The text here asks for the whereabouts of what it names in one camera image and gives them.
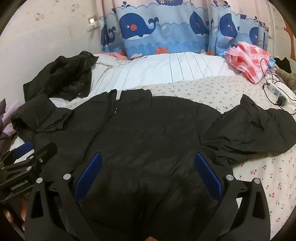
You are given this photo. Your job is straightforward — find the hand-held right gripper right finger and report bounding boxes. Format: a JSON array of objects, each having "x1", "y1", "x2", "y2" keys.
[{"x1": 194, "y1": 152, "x2": 271, "y2": 241}]

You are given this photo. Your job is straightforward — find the whale print curtain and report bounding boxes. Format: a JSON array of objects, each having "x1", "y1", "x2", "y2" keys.
[{"x1": 100, "y1": 0, "x2": 272, "y2": 59}]

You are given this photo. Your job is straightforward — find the black puffer jacket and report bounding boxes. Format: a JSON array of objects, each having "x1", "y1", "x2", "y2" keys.
[{"x1": 11, "y1": 89, "x2": 296, "y2": 241}]

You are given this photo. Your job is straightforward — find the person's left hand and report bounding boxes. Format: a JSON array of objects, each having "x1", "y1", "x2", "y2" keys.
[{"x1": 2, "y1": 196, "x2": 29, "y2": 224}]

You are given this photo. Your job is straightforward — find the plain pink cloth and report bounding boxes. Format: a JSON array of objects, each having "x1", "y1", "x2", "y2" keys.
[{"x1": 95, "y1": 52, "x2": 127, "y2": 61}]

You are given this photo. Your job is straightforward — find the white striped duvet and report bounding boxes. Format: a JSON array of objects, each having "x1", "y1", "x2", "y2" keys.
[{"x1": 50, "y1": 52, "x2": 241, "y2": 108}]

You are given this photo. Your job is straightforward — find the khaki cloth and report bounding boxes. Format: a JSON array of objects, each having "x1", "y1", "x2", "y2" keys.
[{"x1": 276, "y1": 68, "x2": 296, "y2": 90}]

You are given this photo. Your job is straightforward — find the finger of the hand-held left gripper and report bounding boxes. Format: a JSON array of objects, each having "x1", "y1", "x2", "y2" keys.
[
  {"x1": 0, "y1": 141, "x2": 34, "y2": 168},
  {"x1": 25, "y1": 142, "x2": 58, "y2": 173}
]

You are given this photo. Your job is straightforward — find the black crumpled thin jacket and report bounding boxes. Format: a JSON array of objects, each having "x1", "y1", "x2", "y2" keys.
[{"x1": 23, "y1": 51, "x2": 100, "y2": 102}]

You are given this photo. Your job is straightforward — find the dark cloth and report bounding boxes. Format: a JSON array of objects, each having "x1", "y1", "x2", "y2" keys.
[{"x1": 275, "y1": 57, "x2": 291, "y2": 70}]

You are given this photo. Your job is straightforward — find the white padded headboard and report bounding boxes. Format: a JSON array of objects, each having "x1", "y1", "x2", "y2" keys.
[{"x1": 0, "y1": 29, "x2": 103, "y2": 109}]

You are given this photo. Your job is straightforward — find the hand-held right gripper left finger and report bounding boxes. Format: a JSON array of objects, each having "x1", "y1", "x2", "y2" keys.
[{"x1": 24, "y1": 152, "x2": 103, "y2": 241}]

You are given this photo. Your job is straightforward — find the purple two-tone jacket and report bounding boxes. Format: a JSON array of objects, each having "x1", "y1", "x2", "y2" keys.
[{"x1": 0, "y1": 98, "x2": 20, "y2": 139}]

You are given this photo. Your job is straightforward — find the white power strip with cable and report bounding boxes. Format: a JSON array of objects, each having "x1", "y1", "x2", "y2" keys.
[{"x1": 260, "y1": 58, "x2": 296, "y2": 115}]

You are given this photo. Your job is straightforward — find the pink checked cloth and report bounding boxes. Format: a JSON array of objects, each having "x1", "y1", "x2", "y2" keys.
[{"x1": 225, "y1": 42, "x2": 271, "y2": 84}]

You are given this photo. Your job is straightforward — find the orange wall decal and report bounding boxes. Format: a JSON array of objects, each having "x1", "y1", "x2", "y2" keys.
[{"x1": 283, "y1": 23, "x2": 296, "y2": 61}]

